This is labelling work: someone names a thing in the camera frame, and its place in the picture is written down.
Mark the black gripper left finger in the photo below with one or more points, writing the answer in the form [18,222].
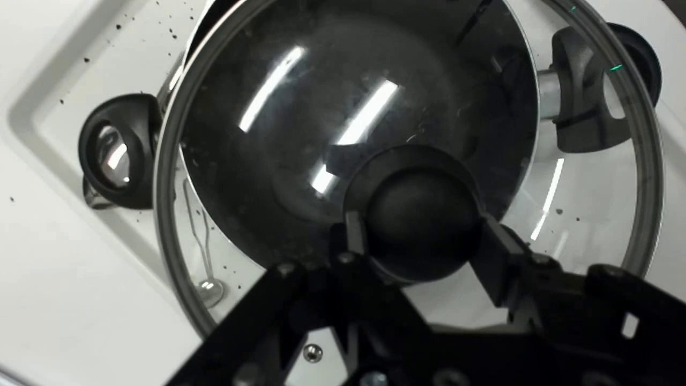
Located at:
[285,323]

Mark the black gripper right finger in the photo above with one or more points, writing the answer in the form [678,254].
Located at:
[570,323]

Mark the glass lid with black knob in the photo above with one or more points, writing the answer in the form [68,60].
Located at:
[420,222]

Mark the metal spoon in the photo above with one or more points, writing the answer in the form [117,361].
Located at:
[210,291]

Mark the white plastic tray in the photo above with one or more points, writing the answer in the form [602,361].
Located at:
[55,270]

